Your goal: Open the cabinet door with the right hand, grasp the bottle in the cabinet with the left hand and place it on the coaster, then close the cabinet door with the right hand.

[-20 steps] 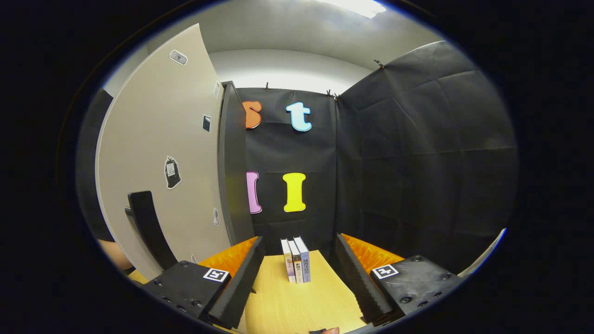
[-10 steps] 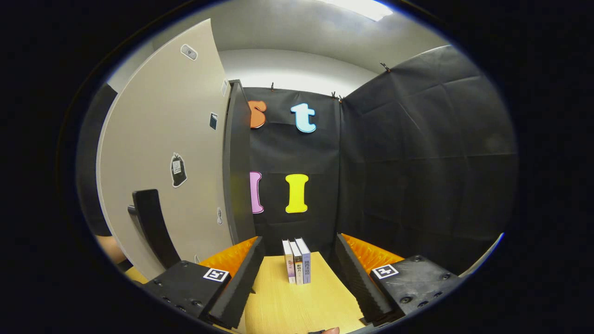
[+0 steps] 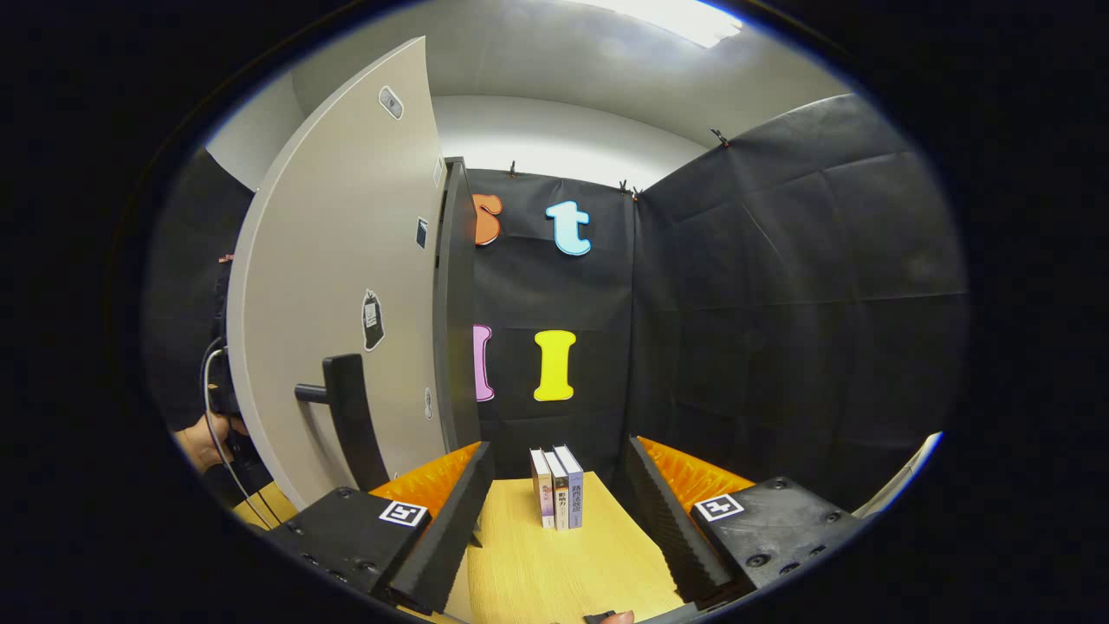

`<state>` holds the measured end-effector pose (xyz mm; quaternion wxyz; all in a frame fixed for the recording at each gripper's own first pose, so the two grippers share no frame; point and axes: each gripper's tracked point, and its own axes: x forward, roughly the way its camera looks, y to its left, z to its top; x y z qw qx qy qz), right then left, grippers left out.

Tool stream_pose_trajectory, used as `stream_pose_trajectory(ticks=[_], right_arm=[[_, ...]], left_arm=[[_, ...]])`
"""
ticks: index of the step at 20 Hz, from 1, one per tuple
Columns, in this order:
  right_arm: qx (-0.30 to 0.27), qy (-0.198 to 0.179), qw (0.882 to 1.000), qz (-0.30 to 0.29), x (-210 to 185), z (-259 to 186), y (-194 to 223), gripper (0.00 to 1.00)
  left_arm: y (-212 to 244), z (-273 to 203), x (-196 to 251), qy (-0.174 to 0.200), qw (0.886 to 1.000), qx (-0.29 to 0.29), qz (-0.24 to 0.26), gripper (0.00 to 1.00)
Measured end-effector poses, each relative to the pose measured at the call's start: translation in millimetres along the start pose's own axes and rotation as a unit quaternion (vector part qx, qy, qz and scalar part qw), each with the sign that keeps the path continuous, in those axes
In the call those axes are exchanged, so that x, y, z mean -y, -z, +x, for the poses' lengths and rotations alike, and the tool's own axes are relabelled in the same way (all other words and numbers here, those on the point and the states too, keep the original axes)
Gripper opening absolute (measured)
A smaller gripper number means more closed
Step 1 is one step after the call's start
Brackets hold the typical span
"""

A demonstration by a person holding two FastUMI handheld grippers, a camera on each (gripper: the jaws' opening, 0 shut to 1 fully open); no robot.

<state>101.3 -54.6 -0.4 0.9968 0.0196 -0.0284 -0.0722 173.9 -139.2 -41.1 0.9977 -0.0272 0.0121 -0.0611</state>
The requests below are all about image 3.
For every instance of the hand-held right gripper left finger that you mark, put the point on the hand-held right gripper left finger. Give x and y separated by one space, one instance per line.
437 542

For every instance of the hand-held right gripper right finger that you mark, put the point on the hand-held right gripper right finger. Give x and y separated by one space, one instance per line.
671 529

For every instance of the beige cabinet door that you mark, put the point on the beige cabinet door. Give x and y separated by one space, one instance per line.
329 217

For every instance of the lavender cover book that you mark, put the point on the lavender cover book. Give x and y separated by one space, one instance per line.
574 485

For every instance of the white spine book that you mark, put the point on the white spine book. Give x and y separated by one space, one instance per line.
560 498

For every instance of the pink spine book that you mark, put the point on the pink spine book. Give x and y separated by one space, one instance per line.
542 490

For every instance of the black backdrop cloth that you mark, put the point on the black backdrop cloth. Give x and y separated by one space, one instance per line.
780 303

